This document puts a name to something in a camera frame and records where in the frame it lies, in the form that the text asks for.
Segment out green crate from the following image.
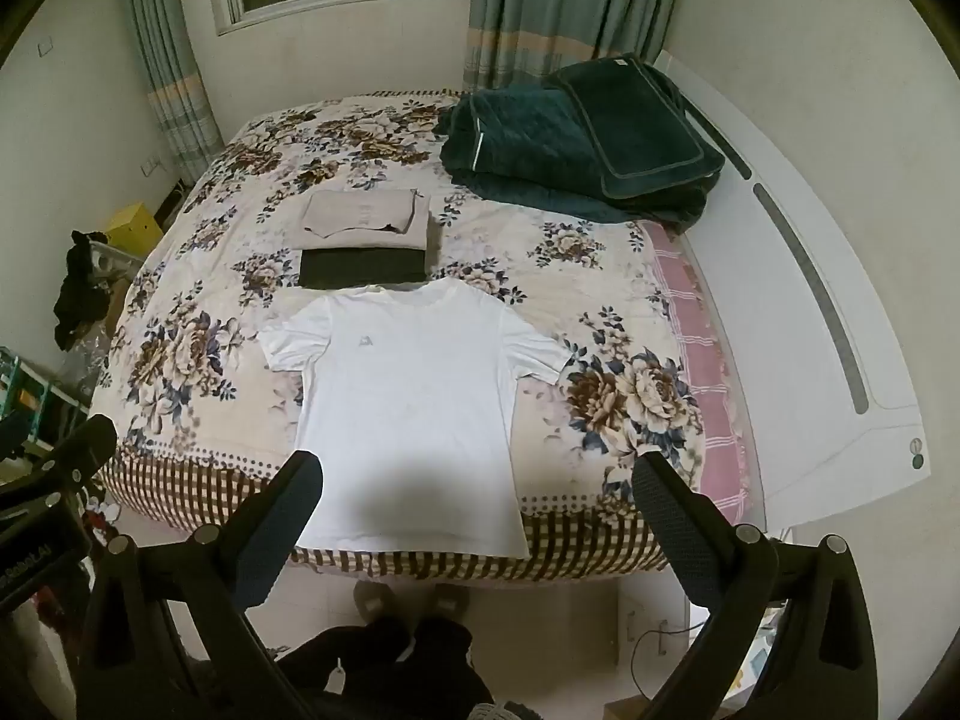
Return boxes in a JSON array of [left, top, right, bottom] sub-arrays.
[[0, 345, 55, 458]]

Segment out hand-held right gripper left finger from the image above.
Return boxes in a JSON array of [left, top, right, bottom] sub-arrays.
[[75, 450, 325, 720]]

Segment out white headboard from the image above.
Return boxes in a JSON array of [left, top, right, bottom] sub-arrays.
[[649, 51, 927, 530]]

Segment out black cable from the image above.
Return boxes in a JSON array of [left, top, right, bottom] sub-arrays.
[[628, 600, 710, 700]]

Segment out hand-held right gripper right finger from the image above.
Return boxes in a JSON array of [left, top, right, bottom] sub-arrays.
[[631, 451, 878, 720]]

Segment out dark green pillow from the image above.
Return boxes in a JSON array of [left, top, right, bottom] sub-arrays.
[[551, 52, 727, 200]]

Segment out yellow box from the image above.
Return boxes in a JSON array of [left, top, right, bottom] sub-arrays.
[[101, 201, 164, 252]]

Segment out pink checked sheet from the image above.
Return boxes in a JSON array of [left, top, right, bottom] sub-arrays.
[[645, 221, 755, 533]]

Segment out dark folded garment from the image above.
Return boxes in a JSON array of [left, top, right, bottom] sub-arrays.
[[298, 249, 427, 290]]

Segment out grey slipper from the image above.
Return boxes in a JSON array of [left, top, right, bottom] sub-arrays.
[[352, 579, 410, 625], [427, 581, 472, 620]]

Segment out black hanging clothing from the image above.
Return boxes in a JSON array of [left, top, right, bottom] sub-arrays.
[[52, 231, 113, 350]]

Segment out dark green quilt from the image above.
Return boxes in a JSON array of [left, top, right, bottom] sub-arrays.
[[439, 86, 721, 233]]

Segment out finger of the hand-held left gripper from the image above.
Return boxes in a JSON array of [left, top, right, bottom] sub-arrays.
[[15, 414, 119, 512]]

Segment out floral bed sheet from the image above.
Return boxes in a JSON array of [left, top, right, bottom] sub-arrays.
[[90, 90, 751, 587]]

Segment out beige folded garment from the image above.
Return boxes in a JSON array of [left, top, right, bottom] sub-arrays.
[[300, 190, 430, 252]]

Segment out person's legs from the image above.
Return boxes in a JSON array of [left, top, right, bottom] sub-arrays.
[[277, 604, 488, 720]]

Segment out white t-shirt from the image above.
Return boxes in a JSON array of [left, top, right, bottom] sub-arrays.
[[257, 277, 578, 560]]

